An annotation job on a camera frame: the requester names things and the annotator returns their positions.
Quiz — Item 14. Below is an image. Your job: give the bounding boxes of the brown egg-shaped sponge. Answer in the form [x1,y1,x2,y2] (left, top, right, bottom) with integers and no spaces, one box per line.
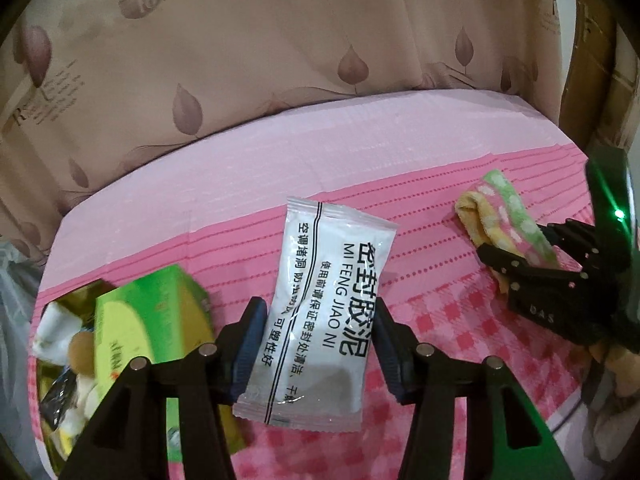
[67,332,96,373]

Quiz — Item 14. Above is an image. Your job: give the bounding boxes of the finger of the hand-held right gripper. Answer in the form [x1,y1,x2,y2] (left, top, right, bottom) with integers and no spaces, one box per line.
[476,242,616,346]
[537,219,608,261]

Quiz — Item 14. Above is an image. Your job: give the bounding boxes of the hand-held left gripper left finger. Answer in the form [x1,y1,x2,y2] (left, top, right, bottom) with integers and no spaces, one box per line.
[60,296,268,480]

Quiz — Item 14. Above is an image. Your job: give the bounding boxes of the golden tin box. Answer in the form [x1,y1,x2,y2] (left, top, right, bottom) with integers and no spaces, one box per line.
[32,280,126,480]

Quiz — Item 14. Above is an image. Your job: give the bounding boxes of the white knit glove red cuff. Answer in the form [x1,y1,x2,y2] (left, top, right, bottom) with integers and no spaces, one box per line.
[32,302,83,363]

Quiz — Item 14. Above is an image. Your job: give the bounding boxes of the beige leaf-print curtain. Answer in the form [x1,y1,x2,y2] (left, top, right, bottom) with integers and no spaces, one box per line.
[0,0,576,241]

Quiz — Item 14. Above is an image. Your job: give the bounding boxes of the pink green yellow towel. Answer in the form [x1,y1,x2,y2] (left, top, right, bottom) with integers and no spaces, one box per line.
[455,169,560,293]

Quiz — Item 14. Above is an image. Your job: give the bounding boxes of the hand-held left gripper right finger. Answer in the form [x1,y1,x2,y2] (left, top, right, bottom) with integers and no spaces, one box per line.
[372,297,576,480]

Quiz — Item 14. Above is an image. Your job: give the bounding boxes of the pink checked tablecloth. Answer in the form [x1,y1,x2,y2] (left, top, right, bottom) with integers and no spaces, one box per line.
[32,89,598,480]

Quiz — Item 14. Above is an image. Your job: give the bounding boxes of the grey plastic cover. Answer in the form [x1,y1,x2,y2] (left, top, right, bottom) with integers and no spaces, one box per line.
[0,240,46,471]

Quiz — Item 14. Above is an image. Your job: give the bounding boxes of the green tissue box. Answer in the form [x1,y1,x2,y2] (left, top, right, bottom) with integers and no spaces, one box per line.
[94,265,248,463]

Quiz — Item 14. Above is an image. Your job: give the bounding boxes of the white scrunchie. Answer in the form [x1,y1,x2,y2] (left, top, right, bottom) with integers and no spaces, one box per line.
[60,375,101,441]

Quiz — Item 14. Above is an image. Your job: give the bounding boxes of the brown wooden door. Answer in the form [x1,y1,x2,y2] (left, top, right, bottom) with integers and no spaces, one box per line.
[560,0,640,151]

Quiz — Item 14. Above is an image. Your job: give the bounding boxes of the white sachet packet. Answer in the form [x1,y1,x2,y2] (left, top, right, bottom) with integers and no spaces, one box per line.
[232,196,399,432]

